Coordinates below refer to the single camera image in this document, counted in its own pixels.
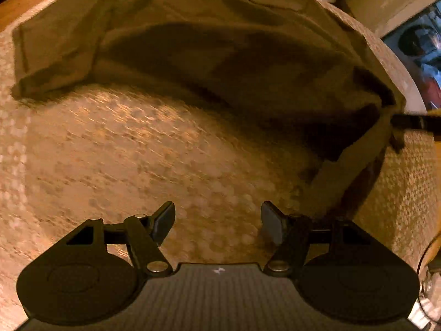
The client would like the dark olive garment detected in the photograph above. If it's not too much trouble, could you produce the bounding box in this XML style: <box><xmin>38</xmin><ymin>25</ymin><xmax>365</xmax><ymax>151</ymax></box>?
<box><xmin>13</xmin><ymin>0</ymin><xmax>405</xmax><ymax>216</ymax></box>

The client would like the white lace floral tablecloth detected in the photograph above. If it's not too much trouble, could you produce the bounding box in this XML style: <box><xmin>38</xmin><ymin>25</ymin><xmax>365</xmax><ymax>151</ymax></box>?
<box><xmin>0</xmin><ymin>0</ymin><xmax>441</xmax><ymax>331</ymax></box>

